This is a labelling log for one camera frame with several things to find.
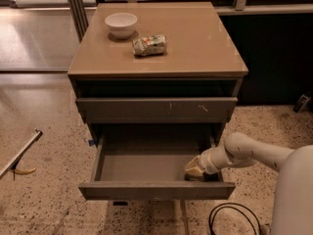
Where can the grey drawer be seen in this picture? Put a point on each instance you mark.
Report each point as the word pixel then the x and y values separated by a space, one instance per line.
pixel 156 110
pixel 138 171

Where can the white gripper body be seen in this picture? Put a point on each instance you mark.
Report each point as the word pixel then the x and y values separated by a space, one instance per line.
pixel 207 164

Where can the white ceramic bowl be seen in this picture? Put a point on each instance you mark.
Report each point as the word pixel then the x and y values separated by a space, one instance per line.
pixel 121 25

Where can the metal bar with hook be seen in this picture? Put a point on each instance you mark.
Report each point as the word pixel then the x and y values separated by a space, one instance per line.
pixel 12 164

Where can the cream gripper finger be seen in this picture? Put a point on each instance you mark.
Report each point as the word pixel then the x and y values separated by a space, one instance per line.
pixel 193 164
pixel 194 173

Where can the brown drawer cabinet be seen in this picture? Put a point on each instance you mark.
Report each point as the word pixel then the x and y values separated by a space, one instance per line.
pixel 200 60

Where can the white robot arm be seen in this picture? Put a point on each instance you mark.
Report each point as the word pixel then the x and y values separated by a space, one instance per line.
pixel 293 202

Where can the dark object on floor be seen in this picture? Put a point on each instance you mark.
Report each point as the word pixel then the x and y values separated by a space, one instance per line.
pixel 302 103

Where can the grey top drawer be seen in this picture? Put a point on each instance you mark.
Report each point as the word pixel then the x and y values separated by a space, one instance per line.
pixel 156 110

